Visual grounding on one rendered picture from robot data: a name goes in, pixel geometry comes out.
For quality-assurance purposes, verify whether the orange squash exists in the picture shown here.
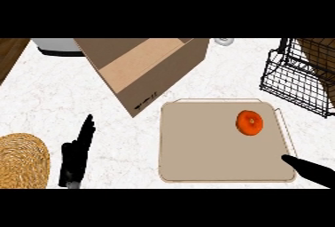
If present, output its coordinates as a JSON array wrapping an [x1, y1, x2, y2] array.
[[236, 110, 264, 137]]

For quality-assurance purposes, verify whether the woven straw placemat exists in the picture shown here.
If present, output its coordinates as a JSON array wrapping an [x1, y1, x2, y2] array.
[[0, 132, 51, 190]]

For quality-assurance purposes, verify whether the small white round object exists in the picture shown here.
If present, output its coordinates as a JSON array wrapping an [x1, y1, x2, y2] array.
[[214, 38, 236, 47]]

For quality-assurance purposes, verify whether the dark wooden panel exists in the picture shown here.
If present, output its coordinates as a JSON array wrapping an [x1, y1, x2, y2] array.
[[0, 38, 31, 86]]

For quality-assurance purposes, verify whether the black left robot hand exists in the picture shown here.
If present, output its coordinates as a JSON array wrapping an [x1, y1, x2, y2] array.
[[57, 113, 97, 189]]

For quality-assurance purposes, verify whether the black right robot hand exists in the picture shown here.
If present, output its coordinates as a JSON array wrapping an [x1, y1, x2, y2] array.
[[280, 153, 335, 189]]

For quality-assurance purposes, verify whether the brown cardboard box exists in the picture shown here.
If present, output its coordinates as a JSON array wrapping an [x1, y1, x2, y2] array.
[[73, 38, 211, 119]]

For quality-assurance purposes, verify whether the black wire tiered basket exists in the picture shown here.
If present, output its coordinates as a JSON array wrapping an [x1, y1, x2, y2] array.
[[259, 38, 335, 119]]

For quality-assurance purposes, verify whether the grey pot with black base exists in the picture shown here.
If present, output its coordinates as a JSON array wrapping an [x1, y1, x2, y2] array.
[[29, 38, 87, 58]]

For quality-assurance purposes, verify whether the beige tray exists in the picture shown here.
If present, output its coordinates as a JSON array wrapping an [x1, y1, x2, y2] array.
[[156, 98, 299, 184]]

